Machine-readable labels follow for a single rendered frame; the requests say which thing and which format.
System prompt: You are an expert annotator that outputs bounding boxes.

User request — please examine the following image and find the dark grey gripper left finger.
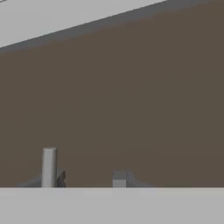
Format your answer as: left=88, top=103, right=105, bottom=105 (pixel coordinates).
left=17, top=146, right=67, bottom=188

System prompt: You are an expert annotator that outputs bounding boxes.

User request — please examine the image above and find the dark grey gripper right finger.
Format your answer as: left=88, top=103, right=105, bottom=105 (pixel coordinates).
left=112, top=170, right=156, bottom=188

